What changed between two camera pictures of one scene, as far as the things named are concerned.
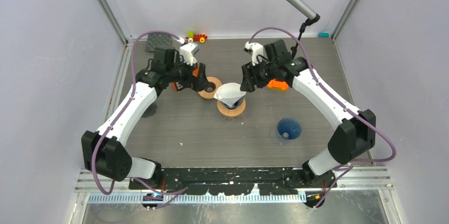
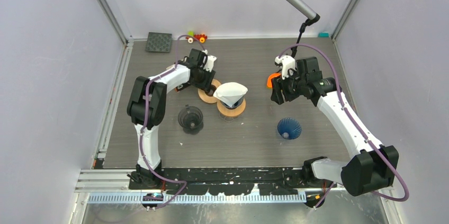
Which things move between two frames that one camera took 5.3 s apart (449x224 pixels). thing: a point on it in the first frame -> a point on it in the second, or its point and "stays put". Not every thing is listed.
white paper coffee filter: (231, 92) stays put
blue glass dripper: (236, 105) stays put
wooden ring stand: (229, 112) stays put
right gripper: (248, 72) -> (277, 95)
